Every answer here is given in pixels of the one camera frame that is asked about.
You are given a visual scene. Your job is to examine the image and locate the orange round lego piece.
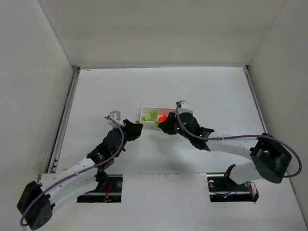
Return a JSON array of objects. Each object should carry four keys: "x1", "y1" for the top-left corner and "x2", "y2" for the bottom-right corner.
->
[{"x1": 157, "y1": 115, "x2": 167, "y2": 122}]

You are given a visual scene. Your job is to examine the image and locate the light green long brick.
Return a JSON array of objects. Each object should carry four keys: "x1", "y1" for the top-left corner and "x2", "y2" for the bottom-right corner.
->
[{"x1": 150, "y1": 111, "x2": 157, "y2": 121}]

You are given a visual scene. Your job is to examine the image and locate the white three-compartment tray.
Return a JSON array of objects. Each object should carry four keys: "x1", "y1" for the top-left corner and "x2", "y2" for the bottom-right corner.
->
[{"x1": 139, "y1": 106, "x2": 176, "y2": 129}]

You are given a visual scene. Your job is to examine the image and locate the light green lego brick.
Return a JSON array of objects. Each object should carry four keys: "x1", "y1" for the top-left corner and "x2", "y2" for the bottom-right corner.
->
[{"x1": 143, "y1": 114, "x2": 151, "y2": 121}]

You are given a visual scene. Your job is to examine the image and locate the light green small brick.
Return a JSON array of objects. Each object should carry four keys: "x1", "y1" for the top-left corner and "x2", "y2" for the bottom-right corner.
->
[{"x1": 154, "y1": 121, "x2": 162, "y2": 128}]

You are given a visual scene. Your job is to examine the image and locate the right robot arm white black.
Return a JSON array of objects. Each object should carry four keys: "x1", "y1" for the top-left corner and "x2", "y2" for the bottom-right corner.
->
[{"x1": 158, "y1": 112, "x2": 292, "y2": 184}]

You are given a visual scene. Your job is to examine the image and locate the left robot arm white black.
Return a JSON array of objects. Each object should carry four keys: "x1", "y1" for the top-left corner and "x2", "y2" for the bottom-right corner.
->
[{"x1": 17, "y1": 117, "x2": 143, "y2": 231}]

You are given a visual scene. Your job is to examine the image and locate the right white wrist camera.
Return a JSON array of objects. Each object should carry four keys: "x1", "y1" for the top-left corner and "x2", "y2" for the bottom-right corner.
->
[{"x1": 176, "y1": 101, "x2": 189, "y2": 114}]

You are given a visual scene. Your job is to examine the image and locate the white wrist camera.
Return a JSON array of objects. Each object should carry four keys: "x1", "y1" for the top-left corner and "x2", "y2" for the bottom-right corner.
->
[
  {"x1": 176, "y1": 101, "x2": 189, "y2": 114},
  {"x1": 105, "y1": 110, "x2": 123, "y2": 128}
]

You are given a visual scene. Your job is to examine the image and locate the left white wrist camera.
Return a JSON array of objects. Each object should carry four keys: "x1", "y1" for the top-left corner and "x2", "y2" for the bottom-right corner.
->
[{"x1": 105, "y1": 110, "x2": 123, "y2": 128}]

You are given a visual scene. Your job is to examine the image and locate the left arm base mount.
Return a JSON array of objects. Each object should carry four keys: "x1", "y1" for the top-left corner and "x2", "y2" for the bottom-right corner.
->
[{"x1": 77, "y1": 175, "x2": 123, "y2": 203}]

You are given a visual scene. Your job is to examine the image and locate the left aluminium rail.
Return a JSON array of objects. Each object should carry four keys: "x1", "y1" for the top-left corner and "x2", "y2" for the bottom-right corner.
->
[{"x1": 44, "y1": 66, "x2": 80, "y2": 173}]

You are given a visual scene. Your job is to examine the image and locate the aluminium rail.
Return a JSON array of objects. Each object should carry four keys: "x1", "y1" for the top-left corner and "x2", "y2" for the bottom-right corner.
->
[
  {"x1": 243, "y1": 65, "x2": 281, "y2": 171},
  {"x1": 44, "y1": 66, "x2": 80, "y2": 173}
]

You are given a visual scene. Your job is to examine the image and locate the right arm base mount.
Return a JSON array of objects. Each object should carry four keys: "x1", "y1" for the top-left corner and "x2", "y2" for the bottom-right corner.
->
[{"x1": 207, "y1": 164, "x2": 259, "y2": 203}]

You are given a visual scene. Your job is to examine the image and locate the right aluminium rail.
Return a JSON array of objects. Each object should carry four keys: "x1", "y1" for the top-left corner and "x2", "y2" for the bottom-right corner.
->
[{"x1": 243, "y1": 65, "x2": 281, "y2": 171}]

